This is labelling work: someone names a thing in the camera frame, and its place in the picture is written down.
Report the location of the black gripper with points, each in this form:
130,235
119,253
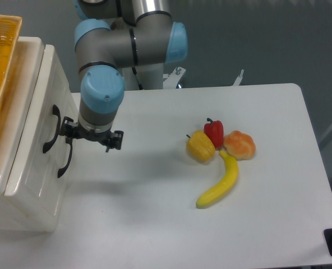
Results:
74,130

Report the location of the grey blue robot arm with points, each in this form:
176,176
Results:
114,35

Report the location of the white drawer cabinet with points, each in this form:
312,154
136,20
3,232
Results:
20,87

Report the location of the yellow bell pepper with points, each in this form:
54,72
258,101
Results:
200,146

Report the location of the red bell pepper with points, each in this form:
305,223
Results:
214,129

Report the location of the yellow banana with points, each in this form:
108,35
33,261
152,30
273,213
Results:
222,188

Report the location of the orange bread roll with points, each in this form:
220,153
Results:
239,145

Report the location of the black lower drawer handle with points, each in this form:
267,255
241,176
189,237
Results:
61,171

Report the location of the white bracket behind table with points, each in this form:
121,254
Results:
239,78

